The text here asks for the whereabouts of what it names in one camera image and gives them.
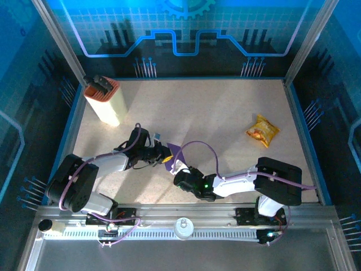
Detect purple cloth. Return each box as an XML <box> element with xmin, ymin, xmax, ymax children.
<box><xmin>163</xmin><ymin>142</ymin><xmax>187</xmax><ymax>173</ymax></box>

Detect white round cap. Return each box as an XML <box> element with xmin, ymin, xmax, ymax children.
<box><xmin>173</xmin><ymin>217</ymin><xmax>195</xmax><ymax>241</ymax></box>

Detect cream knife block orange top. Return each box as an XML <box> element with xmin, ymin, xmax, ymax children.
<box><xmin>83</xmin><ymin>75</ymin><xmax>127</xmax><ymax>127</ymax></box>

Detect small circuit board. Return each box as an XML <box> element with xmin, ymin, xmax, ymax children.
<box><xmin>97</xmin><ymin>222</ymin><xmax>119</xmax><ymax>237</ymax></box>

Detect yellow snack bag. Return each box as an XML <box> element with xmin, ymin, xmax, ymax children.
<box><xmin>244</xmin><ymin>113</ymin><xmax>281</xmax><ymax>148</ymax></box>

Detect black controller box green light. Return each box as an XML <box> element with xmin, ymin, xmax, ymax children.
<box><xmin>258</xmin><ymin>229</ymin><xmax>284</xmax><ymax>246</ymax></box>

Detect black round knob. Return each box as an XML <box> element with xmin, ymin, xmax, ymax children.
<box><xmin>38</xmin><ymin>219</ymin><xmax>54</xmax><ymax>233</ymax></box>

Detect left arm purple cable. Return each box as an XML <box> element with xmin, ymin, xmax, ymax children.
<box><xmin>58</xmin><ymin>123</ymin><xmax>142</xmax><ymax>248</ymax></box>

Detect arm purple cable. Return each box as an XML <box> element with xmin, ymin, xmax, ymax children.
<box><xmin>58</xmin><ymin>123</ymin><xmax>142</xmax><ymax>248</ymax></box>
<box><xmin>171</xmin><ymin>141</ymin><xmax>318</xmax><ymax>246</ymax></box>

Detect aluminium frame rail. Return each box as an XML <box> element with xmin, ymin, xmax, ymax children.
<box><xmin>35</xmin><ymin>203</ymin><xmax>338</xmax><ymax>230</ymax></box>

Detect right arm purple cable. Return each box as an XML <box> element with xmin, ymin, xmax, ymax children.
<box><xmin>171</xmin><ymin>141</ymin><xmax>318</xmax><ymax>246</ymax></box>

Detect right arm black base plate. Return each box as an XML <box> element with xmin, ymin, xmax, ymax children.
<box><xmin>235</xmin><ymin>207</ymin><xmax>288</xmax><ymax>226</ymax></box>

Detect white slotted cable duct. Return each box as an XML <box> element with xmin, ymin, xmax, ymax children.
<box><xmin>60</xmin><ymin>228</ymin><xmax>260</xmax><ymax>241</ymax></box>

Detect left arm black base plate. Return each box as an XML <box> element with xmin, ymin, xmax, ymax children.
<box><xmin>85</xmin><ymin>207</ymin><xmax>138</xmax><ymax>226</ymax></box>

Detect aluminium frame post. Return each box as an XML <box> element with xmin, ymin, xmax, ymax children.
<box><xmin>30</xmin><ymin>0</ymin><xmax>88</xmax><ymax>87</ymax></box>
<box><xmin>283</xmin><ymin>0</ymin><xmax>341</xmax><ymax>87</ymax></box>

